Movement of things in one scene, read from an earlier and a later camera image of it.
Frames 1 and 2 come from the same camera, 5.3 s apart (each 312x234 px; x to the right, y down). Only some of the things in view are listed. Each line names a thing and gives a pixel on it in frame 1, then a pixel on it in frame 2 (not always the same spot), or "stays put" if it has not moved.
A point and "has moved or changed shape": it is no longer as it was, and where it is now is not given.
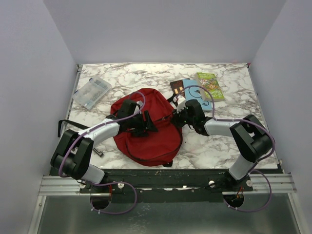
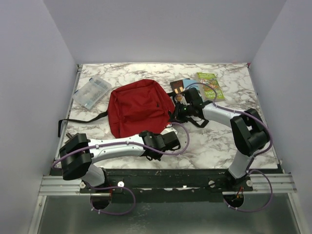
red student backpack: [152, 148] has moved or changed shape
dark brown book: [177, 86] stays put
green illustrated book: [209, 81] stays put
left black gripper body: [138, 124] to [158, 157]
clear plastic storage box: [88, 94] stays put
